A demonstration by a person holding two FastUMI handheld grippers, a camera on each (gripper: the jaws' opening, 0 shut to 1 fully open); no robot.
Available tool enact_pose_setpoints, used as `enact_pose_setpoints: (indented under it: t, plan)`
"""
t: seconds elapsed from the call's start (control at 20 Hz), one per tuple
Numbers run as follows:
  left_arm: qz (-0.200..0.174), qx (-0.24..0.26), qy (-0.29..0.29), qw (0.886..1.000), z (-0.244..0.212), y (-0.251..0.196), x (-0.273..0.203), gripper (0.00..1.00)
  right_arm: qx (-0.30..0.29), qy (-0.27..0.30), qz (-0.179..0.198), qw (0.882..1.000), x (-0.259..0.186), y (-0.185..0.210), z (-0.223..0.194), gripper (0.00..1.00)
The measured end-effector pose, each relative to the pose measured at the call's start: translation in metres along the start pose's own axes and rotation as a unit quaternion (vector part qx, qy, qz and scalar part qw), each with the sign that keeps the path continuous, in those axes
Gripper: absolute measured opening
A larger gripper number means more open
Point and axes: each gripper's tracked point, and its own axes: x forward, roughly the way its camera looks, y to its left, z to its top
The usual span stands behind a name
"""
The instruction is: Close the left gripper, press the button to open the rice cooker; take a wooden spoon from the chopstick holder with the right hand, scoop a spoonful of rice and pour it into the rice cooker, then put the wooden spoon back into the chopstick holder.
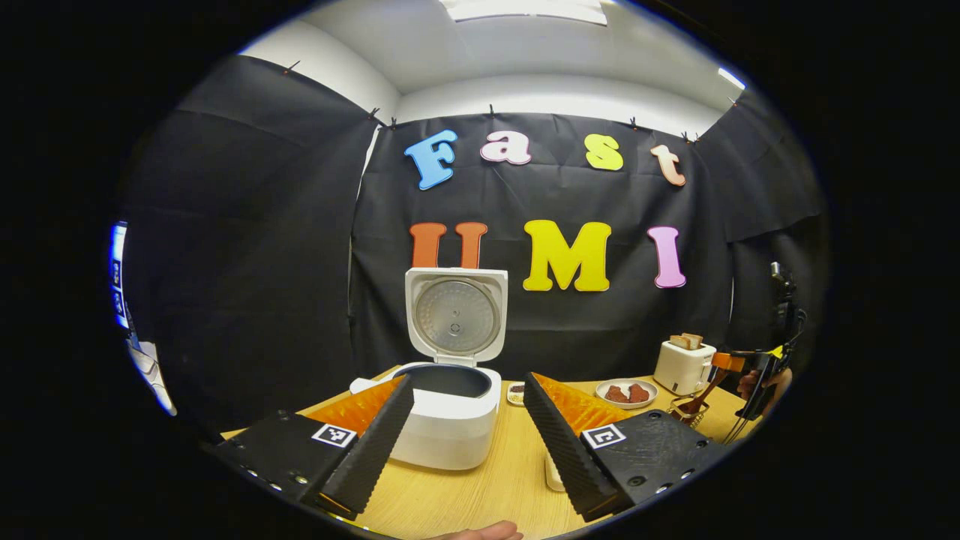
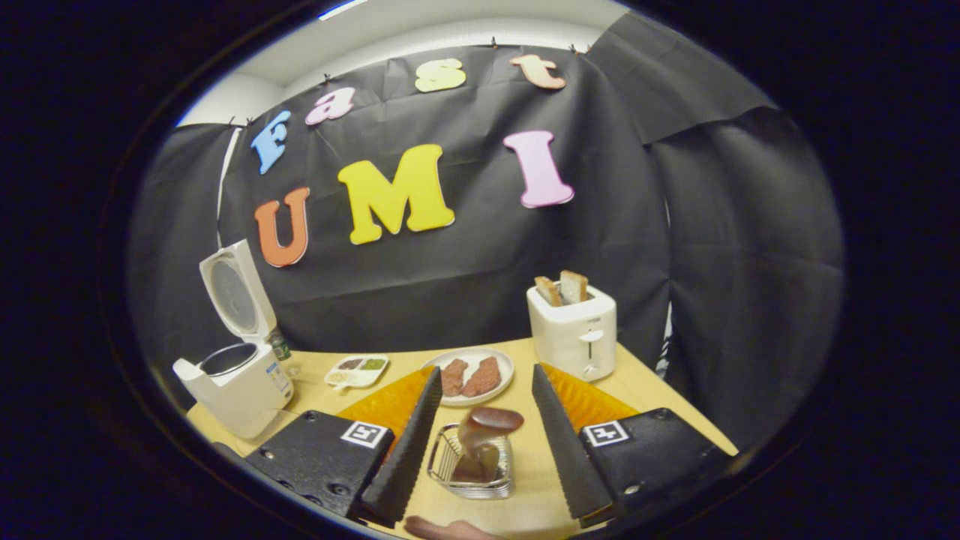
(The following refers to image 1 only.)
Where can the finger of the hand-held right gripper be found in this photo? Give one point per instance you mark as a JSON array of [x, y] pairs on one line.
[[727, 362]]

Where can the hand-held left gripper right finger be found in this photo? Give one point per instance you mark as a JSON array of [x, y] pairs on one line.
[[566, 450]]

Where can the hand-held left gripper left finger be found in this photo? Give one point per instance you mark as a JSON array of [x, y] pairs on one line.
[[371, 450]]

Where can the clear box of rice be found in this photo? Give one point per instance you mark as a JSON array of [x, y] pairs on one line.
[[553, 476]]

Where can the brown wooden spoon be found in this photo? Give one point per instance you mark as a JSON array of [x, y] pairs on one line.
[[701, 394]]

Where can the white rice cooker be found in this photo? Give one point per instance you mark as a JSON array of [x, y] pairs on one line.
[[450, 427]]

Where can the toasted bread slice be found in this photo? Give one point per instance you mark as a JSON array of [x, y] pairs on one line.
[[694, 340], [679, 342]]

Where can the white toaster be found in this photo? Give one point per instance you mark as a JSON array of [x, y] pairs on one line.
[[681, 369]]

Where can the white round plate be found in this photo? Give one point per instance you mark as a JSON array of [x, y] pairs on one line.
[[626, 405]]

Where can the white divided condiment dish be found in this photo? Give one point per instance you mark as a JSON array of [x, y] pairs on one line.
[[516, 394]]

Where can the brown meat piece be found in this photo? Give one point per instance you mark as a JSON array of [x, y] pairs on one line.
[[617, 394], [639, 393]]

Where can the black backdrop cloth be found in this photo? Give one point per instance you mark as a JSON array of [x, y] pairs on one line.
[[247, 262]]

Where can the small ceiling light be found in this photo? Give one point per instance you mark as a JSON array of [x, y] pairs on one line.
[[731, 77]]

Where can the computer monitor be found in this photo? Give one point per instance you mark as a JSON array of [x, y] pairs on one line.
[[118, 277]]

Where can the large ceiling light panel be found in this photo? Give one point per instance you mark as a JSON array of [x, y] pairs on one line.
[[525, 9]]

